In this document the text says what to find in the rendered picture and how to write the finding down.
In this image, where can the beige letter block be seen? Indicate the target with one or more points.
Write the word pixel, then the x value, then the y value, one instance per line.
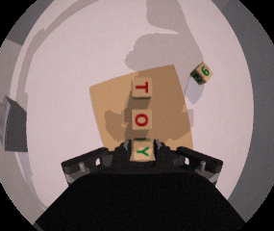
pixel 201 73
pixel 141 119
pixel 142 88
pixel 142 149

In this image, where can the brown square mat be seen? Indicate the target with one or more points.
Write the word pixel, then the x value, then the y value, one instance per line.
pixel 112 104

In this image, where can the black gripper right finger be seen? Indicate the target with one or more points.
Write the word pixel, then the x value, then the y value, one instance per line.
pixel 199 163

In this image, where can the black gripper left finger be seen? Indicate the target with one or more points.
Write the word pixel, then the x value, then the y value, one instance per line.
pixel 84 164

